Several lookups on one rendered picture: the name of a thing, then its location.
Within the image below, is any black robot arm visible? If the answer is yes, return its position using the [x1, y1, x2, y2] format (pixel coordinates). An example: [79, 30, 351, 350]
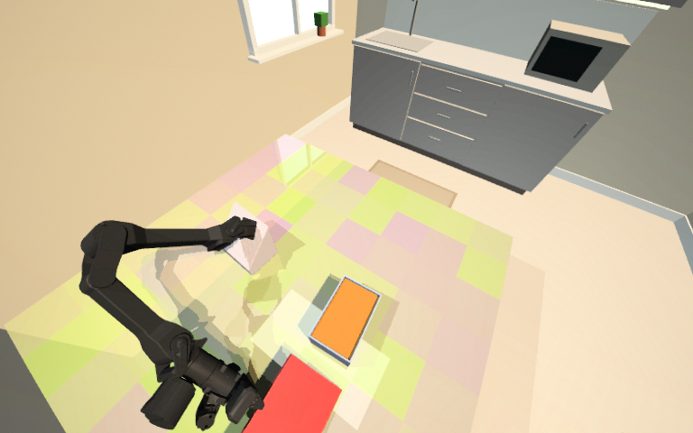
[79, 216, 256, 432]

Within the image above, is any red rectangular lid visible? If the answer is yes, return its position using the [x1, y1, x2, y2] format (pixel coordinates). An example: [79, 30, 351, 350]
[242, 354, 342, 433]

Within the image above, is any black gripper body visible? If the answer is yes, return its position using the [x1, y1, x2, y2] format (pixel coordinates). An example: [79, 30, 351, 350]
[198, 359, 258, 424]

